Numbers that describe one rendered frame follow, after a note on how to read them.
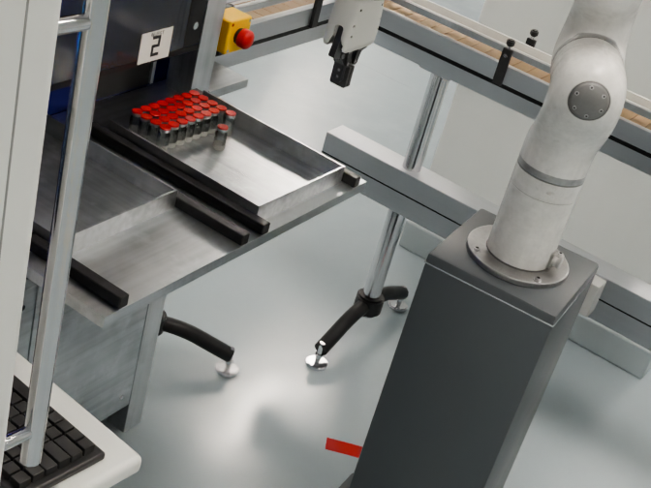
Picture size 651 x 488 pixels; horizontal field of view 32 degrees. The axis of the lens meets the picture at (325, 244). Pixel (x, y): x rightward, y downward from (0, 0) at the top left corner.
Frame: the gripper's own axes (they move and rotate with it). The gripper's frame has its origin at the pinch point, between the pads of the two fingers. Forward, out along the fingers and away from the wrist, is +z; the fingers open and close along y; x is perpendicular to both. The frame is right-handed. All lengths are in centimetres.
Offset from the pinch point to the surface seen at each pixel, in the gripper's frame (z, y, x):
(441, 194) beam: 56, -85, -8
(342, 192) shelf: 22.3, -3.1, 4.7
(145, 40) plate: 6.6, 10.1, -34.7
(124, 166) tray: 19.8, 28.4, -20.1
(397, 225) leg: 72, -87, -18
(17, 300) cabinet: -5, 93, 21
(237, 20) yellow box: 7.4, -16.7, -34.3
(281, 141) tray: 20.5, -5.6, -11.6
